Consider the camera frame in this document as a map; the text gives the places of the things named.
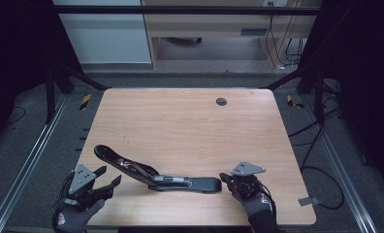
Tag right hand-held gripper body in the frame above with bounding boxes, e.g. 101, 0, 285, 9
231, 160, 267, 200

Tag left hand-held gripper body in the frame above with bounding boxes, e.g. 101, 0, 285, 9
61, 163, 113, 208

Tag person's right hand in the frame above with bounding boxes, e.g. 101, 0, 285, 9
230, 190, 273, 217

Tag grey tape tab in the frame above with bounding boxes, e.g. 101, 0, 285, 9
298, 196, 320, 207

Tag orange-tipped tool on floor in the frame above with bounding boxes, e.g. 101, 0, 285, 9
286, 94, 304, 110

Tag white cabinet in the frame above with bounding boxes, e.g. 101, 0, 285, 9
51, 0, 152, 65

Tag black curtain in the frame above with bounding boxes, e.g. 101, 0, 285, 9
0, 0, 81, 151
300, 0, 384, 197

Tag light wooden desk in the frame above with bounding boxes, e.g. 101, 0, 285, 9
141, 0, 322, 70

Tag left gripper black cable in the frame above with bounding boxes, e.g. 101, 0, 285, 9
52, 173, 77, 212

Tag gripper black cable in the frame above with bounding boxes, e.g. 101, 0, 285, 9
256, 179, 278, 224
52, 173, 77, 212

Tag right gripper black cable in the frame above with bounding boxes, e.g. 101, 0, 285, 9
256, 179, 278, 224

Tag aluminium floor rail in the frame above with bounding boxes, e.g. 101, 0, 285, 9
301, 96, 379, 233
0, 93, 70, 233

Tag yellow-handled tool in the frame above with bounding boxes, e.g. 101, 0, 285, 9
79, 93, 93, 112

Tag black frame strut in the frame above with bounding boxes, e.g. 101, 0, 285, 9
264, 62, 326, 124
45, 62, 110, 124

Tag thin black floor cable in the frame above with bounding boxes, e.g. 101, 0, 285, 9
5, 106, 27, 126

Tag black looped floor cable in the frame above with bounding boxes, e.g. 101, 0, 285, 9
301, 165, 345, 211

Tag hanging black cables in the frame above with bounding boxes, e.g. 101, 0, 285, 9
265, 1, 306, 71

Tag black horizontal frame bar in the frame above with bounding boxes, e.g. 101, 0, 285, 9
50, 5, 322, 17

